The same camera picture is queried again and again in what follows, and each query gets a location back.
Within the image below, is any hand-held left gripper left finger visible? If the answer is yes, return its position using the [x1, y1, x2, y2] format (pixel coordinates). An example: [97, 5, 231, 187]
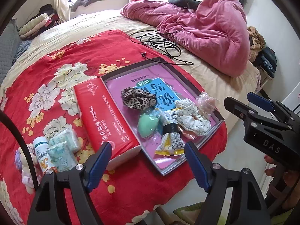
[28, 141, 113, 225]

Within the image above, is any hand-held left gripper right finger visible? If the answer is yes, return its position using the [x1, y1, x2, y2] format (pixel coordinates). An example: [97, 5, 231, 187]
[184, 141, 273, 225]

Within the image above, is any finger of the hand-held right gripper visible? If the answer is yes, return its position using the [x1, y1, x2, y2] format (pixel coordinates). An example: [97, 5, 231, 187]
[247, 92, 300, 127]
[224, 97, 300, 134]

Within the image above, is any yellow snack packet bundle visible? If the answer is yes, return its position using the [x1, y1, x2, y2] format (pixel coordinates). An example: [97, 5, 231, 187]
[154, 108, 185, 157]

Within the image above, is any peach sponge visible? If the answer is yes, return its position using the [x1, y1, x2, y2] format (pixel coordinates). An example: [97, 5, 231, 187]
[196, 91, 217, 120]

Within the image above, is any white floral scrunchie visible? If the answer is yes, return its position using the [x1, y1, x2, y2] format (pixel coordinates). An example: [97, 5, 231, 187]
[175, 98, 212, 136]

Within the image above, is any pink book tray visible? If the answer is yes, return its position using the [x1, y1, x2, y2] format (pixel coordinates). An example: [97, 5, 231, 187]
[100, 57, 225, 176]

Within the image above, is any green makeup sponge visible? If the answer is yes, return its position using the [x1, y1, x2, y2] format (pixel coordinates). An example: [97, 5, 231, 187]
[137, 113, 163, 139]

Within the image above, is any leopard print scrunchie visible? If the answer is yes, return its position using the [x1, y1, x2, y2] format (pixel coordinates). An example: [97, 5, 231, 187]
[121, 87, 157, 110]

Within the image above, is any person's right hand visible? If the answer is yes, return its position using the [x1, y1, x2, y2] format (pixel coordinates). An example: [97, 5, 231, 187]
[264, 155, 300, 201]

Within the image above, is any pale green tissue packet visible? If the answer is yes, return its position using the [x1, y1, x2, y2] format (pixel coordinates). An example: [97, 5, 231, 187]
[48, 142, 79, 173]
[49, 129, 81, 154]

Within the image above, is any dark blue bag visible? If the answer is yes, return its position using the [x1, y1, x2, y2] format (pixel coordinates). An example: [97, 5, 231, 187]
[254, 47, 277, 79]

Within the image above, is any red tissue pack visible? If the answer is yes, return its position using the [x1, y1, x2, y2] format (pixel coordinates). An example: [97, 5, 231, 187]
[74, 76, 142, 170]

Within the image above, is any red floral blanket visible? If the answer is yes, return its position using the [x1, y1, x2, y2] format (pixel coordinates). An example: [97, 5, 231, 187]
[0, 29, 228, 225]

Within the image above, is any green cushion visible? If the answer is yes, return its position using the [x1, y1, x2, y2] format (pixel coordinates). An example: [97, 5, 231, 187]
[173, 207, 202, 225]

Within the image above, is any white pill bottle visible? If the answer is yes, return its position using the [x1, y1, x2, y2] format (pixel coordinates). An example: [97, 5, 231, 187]
[32, 136, 58, 174]

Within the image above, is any brown fuzzy garment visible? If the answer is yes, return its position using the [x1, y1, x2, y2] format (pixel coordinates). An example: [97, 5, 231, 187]
[247, 26, 266, 62]

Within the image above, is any small purple plush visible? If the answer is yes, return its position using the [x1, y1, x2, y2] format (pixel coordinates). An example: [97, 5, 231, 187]
[14, 149, 32, 171]

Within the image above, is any pink book with blue label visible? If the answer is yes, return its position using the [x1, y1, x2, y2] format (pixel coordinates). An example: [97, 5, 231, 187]
[105, 66, 219, 169]

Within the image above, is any pink duvet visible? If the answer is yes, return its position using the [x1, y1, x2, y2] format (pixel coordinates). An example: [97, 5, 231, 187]
[120, 0, 249, 77]

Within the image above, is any black cloth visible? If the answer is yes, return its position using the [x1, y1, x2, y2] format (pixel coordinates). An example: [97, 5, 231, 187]
[169, 0, 202, 10]

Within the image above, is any dark patterned pillow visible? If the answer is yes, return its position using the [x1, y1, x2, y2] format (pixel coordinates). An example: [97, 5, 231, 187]
[12, 40, 32, 64]

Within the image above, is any grey quilted headboard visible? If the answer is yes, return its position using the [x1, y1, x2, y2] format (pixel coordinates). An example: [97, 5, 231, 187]
[0, 19, 20, 80]

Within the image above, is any cream folded blanket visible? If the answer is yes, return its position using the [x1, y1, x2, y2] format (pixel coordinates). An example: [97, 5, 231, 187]
[18, 13, 48, 39]

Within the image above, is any pile of dark clothes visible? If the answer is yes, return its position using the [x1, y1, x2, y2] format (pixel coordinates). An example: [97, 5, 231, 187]
[39, 4, 60, 25]

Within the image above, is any grey jacket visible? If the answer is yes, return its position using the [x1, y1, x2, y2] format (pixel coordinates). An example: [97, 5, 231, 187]
[70, 0, 109, 12]

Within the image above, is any cream curtain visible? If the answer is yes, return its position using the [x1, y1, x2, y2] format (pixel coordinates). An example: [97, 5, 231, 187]
[50, 0, 71, 21]

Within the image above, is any thick black cable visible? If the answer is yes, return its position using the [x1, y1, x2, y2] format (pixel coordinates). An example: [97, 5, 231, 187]
[0, 110, 40, 188]

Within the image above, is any thin black cable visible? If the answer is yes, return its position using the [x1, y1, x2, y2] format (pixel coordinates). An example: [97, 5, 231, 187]
[130, 30, 194, 66]

